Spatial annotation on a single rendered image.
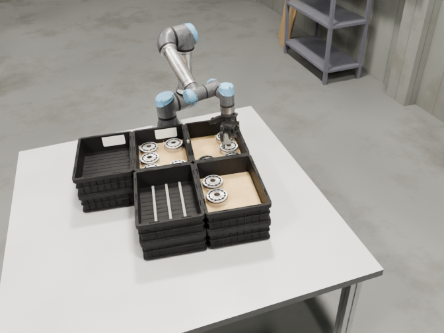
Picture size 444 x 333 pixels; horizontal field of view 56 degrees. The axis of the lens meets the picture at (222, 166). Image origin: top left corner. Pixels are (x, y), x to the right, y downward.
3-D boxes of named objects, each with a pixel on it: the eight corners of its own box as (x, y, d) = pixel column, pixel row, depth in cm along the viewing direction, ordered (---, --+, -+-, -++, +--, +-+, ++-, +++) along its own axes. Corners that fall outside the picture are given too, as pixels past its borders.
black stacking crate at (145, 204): (137, 189, 213) (133, 172, 206) (194, 181, 217) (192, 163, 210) (140, 246, 182) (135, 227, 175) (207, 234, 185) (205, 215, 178)
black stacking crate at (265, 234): (196, 196, 223) (194, 179, 216) (250, 187, 227) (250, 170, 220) (209, 251, 192) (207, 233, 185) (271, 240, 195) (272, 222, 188)
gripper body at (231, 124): (233, 137, 218) (232, 117, 211) (219, 133, 222) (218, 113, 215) (240, 130, 224) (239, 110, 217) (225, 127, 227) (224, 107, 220)
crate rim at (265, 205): (193, 166, 211) (193, 162, 210) (250, 157, 215) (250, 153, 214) (205, 219, 179) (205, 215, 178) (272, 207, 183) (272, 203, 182)
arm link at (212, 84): (198, 80, 216) (209, 88, 208) (217, 75, 220) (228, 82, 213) (199, 94, 220) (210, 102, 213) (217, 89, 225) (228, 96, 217)
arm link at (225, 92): (228, 79, 212) (237, 85, 206) (228, 98, 218) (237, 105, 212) (215, 83, 208) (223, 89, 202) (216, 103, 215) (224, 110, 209)
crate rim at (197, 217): (133, 174, 207) (133, 171, 206) (193, 166, 211) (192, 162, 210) (135, 230, 176) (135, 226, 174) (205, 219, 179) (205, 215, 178)
